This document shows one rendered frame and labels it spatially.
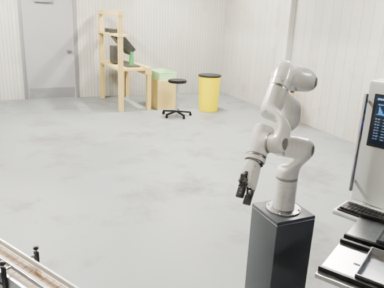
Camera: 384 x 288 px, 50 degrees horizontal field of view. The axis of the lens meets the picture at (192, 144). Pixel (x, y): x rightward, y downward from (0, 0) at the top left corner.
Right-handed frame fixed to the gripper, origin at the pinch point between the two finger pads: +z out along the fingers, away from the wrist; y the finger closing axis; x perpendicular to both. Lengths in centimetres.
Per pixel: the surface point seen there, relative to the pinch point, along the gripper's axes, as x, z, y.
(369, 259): 44, 2, -50
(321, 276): 29.3, 16.9, -31.4
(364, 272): 44, 10, -41
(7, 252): -81, 48, 24
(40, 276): -58, 51, 26
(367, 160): 31, -63, -99
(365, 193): 32, -47, -112
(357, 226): 35, -17, -73
